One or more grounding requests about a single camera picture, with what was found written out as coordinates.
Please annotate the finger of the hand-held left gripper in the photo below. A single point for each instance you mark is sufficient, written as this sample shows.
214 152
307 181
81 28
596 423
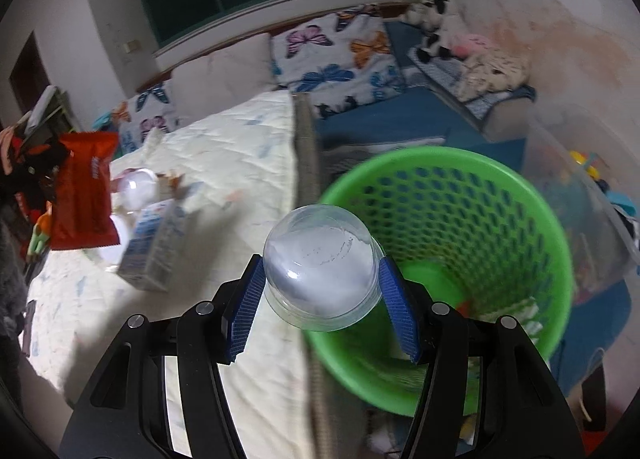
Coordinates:
52 153

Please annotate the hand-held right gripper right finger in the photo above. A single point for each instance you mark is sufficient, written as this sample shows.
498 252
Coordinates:
400 309

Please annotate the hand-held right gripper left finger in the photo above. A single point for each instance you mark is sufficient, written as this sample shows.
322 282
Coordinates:
246 309

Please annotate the orange red snack packet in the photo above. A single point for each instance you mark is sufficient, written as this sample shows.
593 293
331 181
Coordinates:
80 189

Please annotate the clear plastic cup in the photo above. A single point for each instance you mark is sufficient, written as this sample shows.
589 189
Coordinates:
320 264

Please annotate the green plastic basket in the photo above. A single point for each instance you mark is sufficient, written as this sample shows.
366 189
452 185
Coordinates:
450 199

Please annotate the orange green toy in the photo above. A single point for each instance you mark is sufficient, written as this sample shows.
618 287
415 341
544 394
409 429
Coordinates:
41 231

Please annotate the dark brown door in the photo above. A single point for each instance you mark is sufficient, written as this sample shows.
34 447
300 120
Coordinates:
30 71

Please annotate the small butterfly print pillow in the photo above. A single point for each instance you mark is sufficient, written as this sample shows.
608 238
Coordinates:
150 114

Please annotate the dark grey cloth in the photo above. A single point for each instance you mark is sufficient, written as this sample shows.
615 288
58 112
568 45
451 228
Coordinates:
12 284

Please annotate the blue white milk carton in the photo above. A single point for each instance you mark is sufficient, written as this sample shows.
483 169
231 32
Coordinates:
150 249

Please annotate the white striped wrapper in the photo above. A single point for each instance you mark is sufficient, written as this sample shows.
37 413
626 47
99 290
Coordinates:
515 319

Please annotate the brown snack wrapper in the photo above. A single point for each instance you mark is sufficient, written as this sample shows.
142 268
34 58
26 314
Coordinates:
172 184

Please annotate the white printed quilt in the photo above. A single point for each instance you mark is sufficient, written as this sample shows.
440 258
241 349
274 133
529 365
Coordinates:
240 149

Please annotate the beige pillow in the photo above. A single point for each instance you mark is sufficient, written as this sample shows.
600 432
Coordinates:
225 74

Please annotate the blue bed sheet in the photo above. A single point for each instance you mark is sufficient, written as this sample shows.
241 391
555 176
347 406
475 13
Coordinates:
400 119

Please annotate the wooden bed headboard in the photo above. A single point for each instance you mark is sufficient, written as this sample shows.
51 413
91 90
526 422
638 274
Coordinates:
210 46

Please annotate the blue cloth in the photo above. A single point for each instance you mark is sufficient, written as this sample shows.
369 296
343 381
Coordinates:
595 339

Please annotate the clear plastic storage box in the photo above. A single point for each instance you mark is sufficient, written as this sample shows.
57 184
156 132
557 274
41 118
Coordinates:
565 199

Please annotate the blue patterned folded blanket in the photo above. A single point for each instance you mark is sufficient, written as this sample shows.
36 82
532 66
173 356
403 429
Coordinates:
450 76

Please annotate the beige patterned cloth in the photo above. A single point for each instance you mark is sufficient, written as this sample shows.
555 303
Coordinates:
495 71

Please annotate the large butterfly print pillow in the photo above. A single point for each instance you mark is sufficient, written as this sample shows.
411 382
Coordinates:
335 59

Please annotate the pink plush toy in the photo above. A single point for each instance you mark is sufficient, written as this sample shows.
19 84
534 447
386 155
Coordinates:
472 44

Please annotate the black white cow plush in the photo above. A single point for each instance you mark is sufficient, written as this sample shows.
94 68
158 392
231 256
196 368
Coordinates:
440 24

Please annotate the grey plush toy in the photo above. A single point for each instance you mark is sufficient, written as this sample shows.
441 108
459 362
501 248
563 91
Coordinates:
415 14

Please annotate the wall light switch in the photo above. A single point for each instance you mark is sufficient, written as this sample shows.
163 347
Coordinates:
132 47

